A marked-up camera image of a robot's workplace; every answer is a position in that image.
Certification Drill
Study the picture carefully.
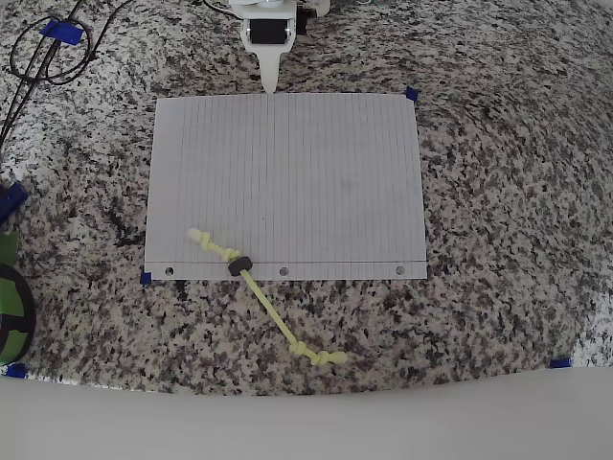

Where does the white backdrop board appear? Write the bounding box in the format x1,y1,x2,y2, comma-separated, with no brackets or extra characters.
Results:
0,366,613,460

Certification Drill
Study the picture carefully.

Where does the lined white paper sheet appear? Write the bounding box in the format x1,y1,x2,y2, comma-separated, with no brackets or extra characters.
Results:
143,93,428,283

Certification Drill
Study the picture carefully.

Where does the black green camera holder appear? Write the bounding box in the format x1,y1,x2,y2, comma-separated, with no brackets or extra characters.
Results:
0,262,35,365

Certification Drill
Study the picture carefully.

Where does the yellow knotted rope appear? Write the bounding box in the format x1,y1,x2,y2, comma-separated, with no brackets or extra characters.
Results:
187,228,349,368

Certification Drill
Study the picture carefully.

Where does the black hex nut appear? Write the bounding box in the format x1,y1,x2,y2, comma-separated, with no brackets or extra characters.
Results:
226,256,254,278

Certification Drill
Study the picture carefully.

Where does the black cable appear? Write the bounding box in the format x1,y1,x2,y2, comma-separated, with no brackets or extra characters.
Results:
0,0,82,150
9,0,130,87

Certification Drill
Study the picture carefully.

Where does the green tape piece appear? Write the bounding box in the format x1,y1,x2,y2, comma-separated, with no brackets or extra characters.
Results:
0,232,20,264

